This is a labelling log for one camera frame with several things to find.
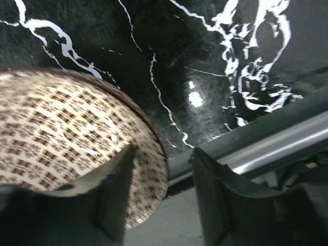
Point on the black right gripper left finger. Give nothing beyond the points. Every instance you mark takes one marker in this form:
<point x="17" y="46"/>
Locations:
<point x="90" y="210"/>

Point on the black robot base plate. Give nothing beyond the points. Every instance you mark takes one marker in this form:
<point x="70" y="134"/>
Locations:
<point x="293" y="132"/>

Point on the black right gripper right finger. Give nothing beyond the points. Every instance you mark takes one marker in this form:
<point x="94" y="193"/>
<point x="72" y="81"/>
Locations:
<point x="234" y="210"/>

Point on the brown patterned bowl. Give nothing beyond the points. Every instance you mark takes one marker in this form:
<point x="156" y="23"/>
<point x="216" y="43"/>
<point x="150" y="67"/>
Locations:
<point x="57" y="126"/>

